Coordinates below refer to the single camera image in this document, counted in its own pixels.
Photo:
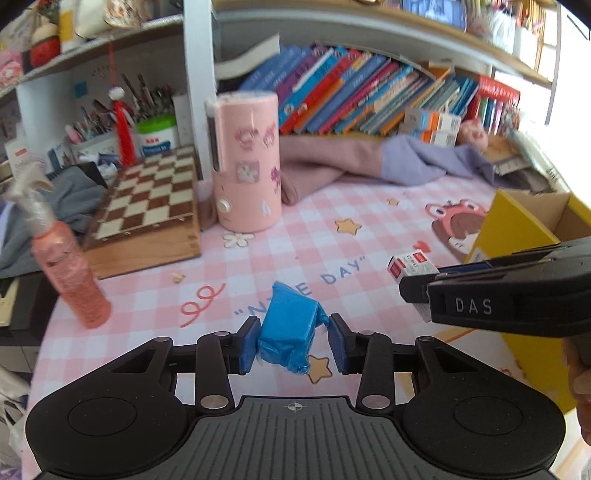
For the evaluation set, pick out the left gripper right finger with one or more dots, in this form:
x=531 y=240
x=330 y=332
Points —
x=368 y=354

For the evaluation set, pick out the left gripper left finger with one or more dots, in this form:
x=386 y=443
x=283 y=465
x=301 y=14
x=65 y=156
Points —
x=219 y=355

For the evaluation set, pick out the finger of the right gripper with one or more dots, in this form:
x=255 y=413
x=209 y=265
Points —
x=462 y=269

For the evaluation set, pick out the small red white box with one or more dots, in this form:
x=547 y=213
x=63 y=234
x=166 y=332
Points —
x=412 y=272

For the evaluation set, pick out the blue packet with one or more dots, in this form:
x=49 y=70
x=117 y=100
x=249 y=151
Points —
x=288 y=329

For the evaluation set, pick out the yellow cardboard box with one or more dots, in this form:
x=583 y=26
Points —
x=519 y=221

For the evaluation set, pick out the person right hand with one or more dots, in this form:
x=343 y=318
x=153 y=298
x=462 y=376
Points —
x=579 y=385

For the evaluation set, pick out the pink checked tablecloth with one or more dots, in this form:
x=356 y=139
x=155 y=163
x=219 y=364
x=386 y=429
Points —
x=232 y=280

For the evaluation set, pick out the white tote bags pile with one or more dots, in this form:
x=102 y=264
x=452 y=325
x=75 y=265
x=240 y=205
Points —
x=520 y=161

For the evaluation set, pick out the orange white medicine box lower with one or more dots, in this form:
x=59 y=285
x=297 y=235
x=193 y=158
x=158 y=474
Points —
x=438 y=138

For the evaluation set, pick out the orange white medicine box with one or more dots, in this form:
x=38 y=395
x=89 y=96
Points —
x=438 y=138
x=428 y=120

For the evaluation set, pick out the pink pig plush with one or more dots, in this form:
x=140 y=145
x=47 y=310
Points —
x=472 y=132

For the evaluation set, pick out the wooden chess board box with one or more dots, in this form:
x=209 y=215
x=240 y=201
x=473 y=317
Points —
x=147 y=218

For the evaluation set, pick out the orange white medicine box upper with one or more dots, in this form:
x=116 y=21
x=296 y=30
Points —
x=428 y=120

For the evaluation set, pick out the pink spray bottle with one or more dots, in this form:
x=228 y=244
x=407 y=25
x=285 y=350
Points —
x=57 y=251

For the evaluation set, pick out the red dictionary book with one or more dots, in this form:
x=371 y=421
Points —
x=493 y=89

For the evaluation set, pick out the pink purple cloth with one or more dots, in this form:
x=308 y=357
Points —
x=309 y=163

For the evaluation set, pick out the grey clothes pile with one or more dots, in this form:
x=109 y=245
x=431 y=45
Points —
x=74 y=200

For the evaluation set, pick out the row of colourful books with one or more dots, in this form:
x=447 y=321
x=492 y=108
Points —
x=334 y=90

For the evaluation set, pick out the pink sticker cylinder humidifier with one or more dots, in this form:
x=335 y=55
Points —
x=243 y=129

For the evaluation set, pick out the white green lid jar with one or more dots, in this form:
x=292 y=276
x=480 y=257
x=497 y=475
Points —
x=157 y=135

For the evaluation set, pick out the white shelf unit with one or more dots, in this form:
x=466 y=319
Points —
x=186 y=46

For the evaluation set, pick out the red tassel ornament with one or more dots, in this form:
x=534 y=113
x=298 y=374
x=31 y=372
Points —
x=126 y=146

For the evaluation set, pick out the red white round jar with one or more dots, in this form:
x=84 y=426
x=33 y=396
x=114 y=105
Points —
x=45 y=44

